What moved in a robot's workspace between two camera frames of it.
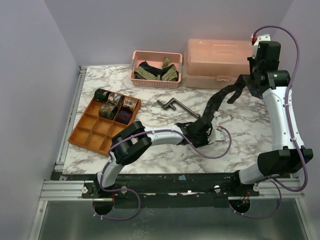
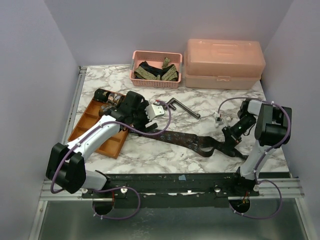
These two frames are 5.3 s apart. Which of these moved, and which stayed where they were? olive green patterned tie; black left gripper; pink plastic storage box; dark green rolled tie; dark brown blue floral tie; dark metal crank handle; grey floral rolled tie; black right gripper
Moved: dark brown blue floral tie; black right gripper; black left gripper
Stayed: grey floral rolled tie; olive green patterned tie; dark green rolled tie; pink plastic storage box; dark metal crank handle
